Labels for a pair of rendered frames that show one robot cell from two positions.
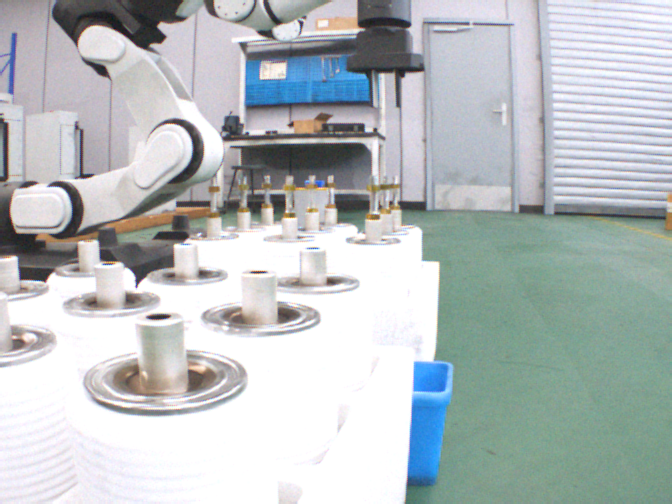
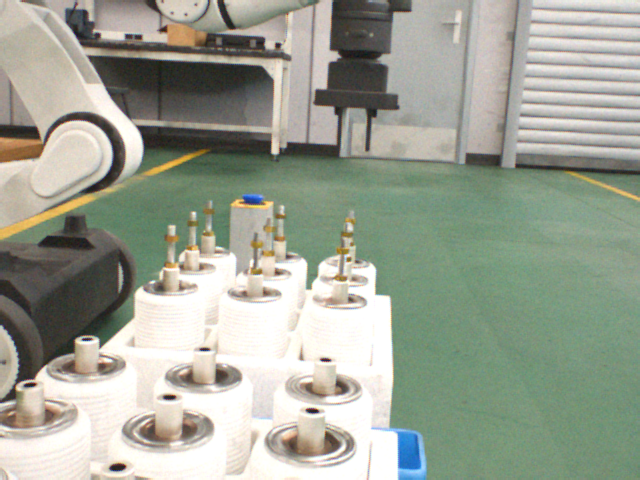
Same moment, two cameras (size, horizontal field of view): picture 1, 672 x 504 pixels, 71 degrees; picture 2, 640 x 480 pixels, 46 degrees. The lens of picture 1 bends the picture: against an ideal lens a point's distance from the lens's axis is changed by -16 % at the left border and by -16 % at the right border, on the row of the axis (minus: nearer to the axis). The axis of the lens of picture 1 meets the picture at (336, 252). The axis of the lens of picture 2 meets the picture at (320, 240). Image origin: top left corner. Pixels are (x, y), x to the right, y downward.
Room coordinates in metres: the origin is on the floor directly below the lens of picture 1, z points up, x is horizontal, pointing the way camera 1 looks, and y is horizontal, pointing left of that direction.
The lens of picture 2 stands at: (-0.23, 0.14, 0.54)
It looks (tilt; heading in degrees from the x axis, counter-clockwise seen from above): 11 degrees down; 351
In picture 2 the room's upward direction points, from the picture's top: 3 degrees clockwise
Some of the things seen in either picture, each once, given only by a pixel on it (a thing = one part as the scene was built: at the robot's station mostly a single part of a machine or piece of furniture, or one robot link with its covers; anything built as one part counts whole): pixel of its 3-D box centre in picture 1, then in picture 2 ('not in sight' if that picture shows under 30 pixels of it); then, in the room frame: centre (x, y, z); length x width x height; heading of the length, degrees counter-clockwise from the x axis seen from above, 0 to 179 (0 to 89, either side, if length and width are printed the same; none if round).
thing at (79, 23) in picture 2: (232, 124); (78, 22); (5.42, 1.01, 0.87); 0.41 x 0.17 x 0.25; 169
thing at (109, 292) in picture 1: (110, 286); (169, 416); (0.36, 0.16, 0.26); 0.02 x 0.02 x 0.03
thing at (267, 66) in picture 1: (273, 69); not in sight; (5.99, 0.68, 1.54); 0.32 x 0.02 x 0.25; 79
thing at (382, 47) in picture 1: (385, 35); (359, 65); (0.87, -0.08, 0.57); 0.13 x 0.10 x 0.12; 75
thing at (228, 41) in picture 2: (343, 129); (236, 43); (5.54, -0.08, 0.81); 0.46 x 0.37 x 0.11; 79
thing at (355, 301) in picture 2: (373, 241); (339, 301); (0.75, -0.05, 0.25); 0.08 x 0.08 x 0.01
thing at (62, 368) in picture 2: (89, 270); (86, 367); (0.51, 0.25, 0.25); 0.08 x 0.08 x 0.01
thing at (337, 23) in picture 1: (340, 26); not in sight; (5.73, -0.05, 1.96); 0.46 x 0.28 x 0.16; 75
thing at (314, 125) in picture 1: (310, 125); (189, 33); (5.70, 0.26, 0.87); 0.40 x 0.30 x 0.23; 65
